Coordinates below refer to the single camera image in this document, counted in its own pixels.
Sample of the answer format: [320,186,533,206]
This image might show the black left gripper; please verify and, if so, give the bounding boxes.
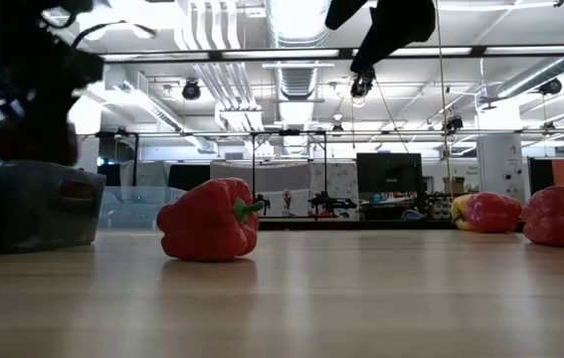
[0,29,105,166]

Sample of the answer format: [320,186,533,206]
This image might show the dark red onion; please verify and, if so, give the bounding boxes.
[0,117,80,167]

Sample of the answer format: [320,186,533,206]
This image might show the red bell pepper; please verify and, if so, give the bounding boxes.
[462,192,523,235]
[520,185,564,248]
[155,177,267,264]

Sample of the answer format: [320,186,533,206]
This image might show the black ceiling spotlight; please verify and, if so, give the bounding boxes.
[349,69,377,99]
[181,78,203,102]

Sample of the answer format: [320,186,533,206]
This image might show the grey translucent plastic basket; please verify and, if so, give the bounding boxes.
[0,159,107,256]

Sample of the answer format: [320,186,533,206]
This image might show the clear plastic basket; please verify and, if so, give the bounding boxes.
[96,185,188,233]

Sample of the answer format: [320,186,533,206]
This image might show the black computer monitor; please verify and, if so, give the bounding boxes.
[355,152,425,195]

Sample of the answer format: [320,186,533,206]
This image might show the cardboard box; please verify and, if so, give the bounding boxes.
[443,176,468,196]

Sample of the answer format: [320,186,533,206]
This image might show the white round column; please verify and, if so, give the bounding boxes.
[476,133,531,205]

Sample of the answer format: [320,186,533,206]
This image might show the yellow bell pepper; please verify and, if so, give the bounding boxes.
[450,193,472,232]

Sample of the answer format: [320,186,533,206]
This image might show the black overhead frame beam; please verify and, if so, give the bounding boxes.
[96,44,564,64]

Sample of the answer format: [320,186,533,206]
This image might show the thin hanging cord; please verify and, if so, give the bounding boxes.
[434,0,456,200]

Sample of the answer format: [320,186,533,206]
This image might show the black background table frame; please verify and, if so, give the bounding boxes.
[76,129,141,188]

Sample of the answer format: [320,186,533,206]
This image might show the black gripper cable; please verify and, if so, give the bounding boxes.
[69,19,158,51]

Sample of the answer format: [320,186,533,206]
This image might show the black table edge rail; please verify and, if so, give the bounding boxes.
[257,219,526,234]

